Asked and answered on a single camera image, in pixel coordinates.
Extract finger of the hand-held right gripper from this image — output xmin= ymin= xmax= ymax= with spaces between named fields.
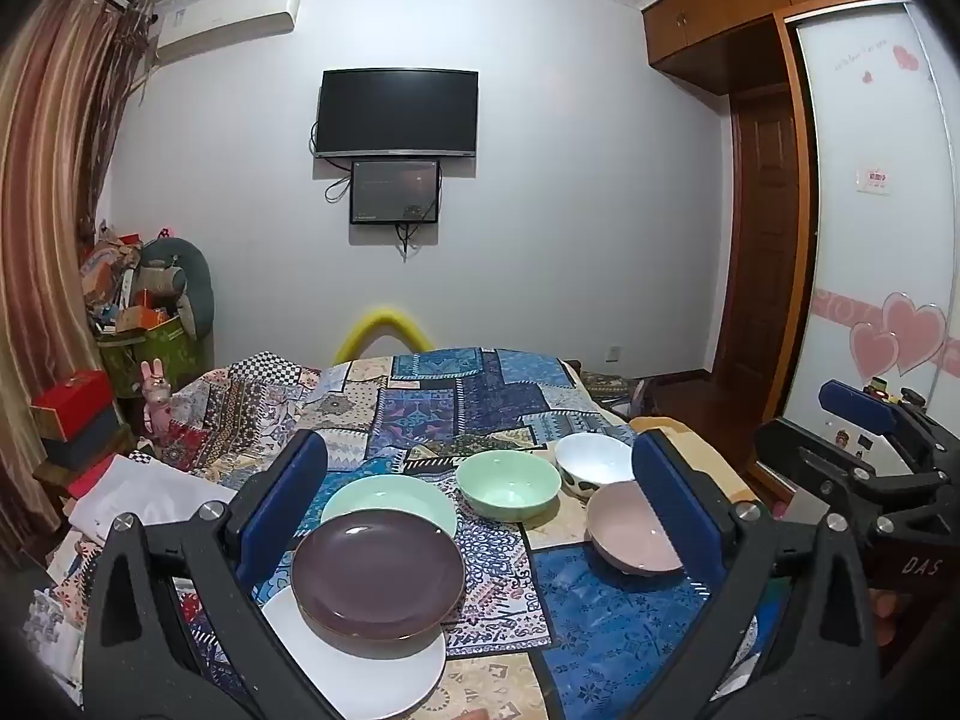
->
xmin=754 ymin=420 xmax=950 ymax=511
xmin=819 ymin=380 xmax=947 ymax=458

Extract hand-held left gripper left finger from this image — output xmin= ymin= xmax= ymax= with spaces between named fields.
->
xmin=81 ymin=429 xmax=338 ymax=720

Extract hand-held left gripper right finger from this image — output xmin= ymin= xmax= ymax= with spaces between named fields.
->
xmin=631 ymin=429 xmax=882 ymax=720

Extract pink bowl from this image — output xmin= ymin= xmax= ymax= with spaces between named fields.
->
xmin=585 ymin=481 xmax=687 ymax=577

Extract white bowl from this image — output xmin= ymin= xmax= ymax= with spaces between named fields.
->
xmin=553 ymin=433 xmax=637 ymax=500

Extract green plate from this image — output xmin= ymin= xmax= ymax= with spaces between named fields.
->
xmin=320 ymin=474 xmax=458 ymax=541

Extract brown plate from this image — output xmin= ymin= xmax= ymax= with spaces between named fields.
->
xmin=291 ymin=508 xmax=467 ymax=642

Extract green bowl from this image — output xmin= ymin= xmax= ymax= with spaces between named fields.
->
xmin=456 ymin=450 xmax=562 ymax=522

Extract white plate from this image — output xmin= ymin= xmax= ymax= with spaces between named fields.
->
xmin=261 ymin=585 xmax=449 ymax=719

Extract white heart-print sliding door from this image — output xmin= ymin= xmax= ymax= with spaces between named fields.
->
xmin=780 ymin=0 xmax=960 ymax=466

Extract patterned cloth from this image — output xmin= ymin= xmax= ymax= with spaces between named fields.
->
xmin=581 ymin=370 xmax=638 ymax=398

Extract white cloth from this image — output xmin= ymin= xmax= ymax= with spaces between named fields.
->
xmin=67 ymin=454 xmax=237 ymax=541

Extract pink rabbit toy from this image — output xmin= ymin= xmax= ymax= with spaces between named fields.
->
xmin=139 ymin=358 xmax=175 ymax=436

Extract brown wooden door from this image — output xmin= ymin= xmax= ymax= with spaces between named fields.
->
xmin=709 ymin=86 xmax=818 ymax=421

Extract green cardboard box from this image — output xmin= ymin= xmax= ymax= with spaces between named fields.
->
xmin=97 ymin=315 xmax=207 ymax=398

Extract dark grey box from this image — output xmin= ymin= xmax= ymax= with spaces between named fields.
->
xmin=45 ymin=420 xmax=140 ymax=470

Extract blue patchwork blanket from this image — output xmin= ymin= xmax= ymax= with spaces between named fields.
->
xmin=30 ymin=347 xmax=758 ymax=720

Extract grey cushion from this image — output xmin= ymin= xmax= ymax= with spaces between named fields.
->
xmin=139 ymin=238 xmax=216 ymax=342

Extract red box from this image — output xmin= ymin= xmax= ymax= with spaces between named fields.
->
xmin=30 ymin=369 xmax=115 ymax=442

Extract pile of household clutter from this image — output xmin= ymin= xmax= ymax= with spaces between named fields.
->
xmin=81 ymin=221 xmax=188 ymax=335

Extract wooden wardrobe cabinet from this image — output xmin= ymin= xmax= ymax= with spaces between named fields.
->
xmin=641 ymin=0 xmax=908 ymax=95

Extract brown striped curtain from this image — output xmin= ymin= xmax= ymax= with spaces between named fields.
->
xmin=0 ymin=0 xmax=158 ymax=563

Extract white air conditioner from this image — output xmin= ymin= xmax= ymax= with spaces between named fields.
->
xmin=154 ymin=0 xmax=302 ymax=61

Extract small black wall monitor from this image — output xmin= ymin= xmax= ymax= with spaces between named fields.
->
xmin=349 ymin=157 xmax=441 ymax=225

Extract black wall television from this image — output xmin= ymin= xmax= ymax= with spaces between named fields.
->
xmin=313 ymin=69 xmax=479 ymax=160

